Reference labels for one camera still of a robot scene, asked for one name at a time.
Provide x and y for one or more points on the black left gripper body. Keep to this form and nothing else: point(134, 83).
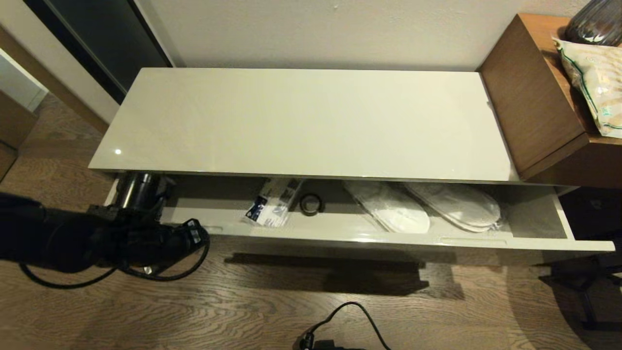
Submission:
point(187, 238)

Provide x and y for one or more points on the white blue tissue pack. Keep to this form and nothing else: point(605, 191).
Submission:
point(272, 209)

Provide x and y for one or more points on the glossy grey cabinet drawer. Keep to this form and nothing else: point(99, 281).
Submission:
point(340, 240)

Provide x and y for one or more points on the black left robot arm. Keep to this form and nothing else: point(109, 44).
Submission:
point(63, 238)

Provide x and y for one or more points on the brown cabinet with white top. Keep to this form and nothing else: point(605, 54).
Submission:
point(14, 116)

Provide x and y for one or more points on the dark glass door panel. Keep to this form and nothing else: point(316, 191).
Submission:
point(107, 39)

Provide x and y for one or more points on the white slippers in plastic wrap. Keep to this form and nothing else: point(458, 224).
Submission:
point(403, 218)
point(461, 204)

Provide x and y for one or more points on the brown wooden side table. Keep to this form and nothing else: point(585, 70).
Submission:
point(529, 97)

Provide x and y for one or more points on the clear snack bag green trim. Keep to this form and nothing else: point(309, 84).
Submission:
point(597, 78)

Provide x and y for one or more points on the dark ribbed vase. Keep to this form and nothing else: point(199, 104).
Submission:
point(597, 24)

